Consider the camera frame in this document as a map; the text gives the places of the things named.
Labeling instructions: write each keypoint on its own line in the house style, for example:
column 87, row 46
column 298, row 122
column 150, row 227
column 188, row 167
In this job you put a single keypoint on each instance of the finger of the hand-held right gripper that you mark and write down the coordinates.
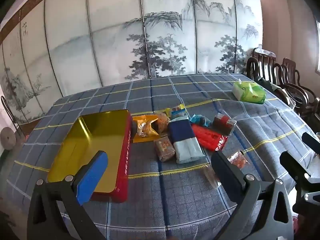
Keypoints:
column 295, row 166
column 311, row 141

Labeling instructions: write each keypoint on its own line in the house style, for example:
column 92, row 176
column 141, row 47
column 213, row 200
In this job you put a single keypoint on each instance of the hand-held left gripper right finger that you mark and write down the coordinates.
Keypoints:
column 225, row 167

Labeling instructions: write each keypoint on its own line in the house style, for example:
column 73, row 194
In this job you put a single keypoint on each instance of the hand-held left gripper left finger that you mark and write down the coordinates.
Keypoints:
column 92, row 177

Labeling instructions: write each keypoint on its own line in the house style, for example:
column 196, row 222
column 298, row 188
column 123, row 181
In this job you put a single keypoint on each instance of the clear packet with orange snack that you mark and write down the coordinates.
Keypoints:
column 238, row 160

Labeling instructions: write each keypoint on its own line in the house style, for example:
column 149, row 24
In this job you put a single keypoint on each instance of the clear packet with brown snack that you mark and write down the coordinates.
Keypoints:
column 211, row 177

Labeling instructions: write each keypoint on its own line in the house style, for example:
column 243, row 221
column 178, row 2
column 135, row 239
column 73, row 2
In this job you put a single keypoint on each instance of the red and gold tin box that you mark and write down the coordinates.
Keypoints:
column 87, row 142

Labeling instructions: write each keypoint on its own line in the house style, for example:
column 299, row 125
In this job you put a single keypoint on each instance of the dark red clear snack packet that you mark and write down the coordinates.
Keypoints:
column 222, row 125

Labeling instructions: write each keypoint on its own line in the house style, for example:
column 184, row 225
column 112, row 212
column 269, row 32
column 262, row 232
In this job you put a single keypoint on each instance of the navy and white snack packet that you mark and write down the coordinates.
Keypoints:
column 182, row 135

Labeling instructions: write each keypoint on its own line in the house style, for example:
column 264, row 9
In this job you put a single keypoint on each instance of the blue snack packet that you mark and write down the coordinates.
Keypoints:
column 200, row 120

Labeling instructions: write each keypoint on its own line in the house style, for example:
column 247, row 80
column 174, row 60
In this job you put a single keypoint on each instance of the square brown snack packet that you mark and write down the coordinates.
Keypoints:
column 163, row 148

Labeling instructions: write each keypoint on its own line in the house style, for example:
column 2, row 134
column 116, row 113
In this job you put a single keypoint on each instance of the small colourful snack packet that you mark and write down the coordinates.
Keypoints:
column 178, row 112

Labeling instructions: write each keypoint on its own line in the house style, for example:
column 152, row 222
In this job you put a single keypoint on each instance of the brown round cake packet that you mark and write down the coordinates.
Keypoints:
column 162, row 122

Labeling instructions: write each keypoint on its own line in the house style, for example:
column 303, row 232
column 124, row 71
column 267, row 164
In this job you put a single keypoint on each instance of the yellow snack packet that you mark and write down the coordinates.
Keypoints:
column 168, row 111

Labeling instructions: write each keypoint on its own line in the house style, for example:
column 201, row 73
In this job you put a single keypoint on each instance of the blue plaid tablecloth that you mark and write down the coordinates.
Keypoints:
column 175, row 205

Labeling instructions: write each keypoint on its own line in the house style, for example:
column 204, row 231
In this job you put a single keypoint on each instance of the dark wooden chair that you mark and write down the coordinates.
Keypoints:
column 260, row 65
column 290, row 75

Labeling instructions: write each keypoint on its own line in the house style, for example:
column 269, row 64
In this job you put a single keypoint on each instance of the dark cloth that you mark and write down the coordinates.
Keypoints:
column 267, row 83

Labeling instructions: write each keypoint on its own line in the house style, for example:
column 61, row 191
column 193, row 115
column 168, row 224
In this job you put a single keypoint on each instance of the green tissue pack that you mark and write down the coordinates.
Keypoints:
column 250, row 92

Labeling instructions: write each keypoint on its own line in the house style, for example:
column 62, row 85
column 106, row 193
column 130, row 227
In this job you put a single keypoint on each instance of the grey round disc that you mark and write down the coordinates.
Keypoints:
column 7, row 138

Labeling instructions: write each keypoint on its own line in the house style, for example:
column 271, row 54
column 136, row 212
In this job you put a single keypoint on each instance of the painted landscape folding screen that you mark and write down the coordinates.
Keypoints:
column 112, row 42

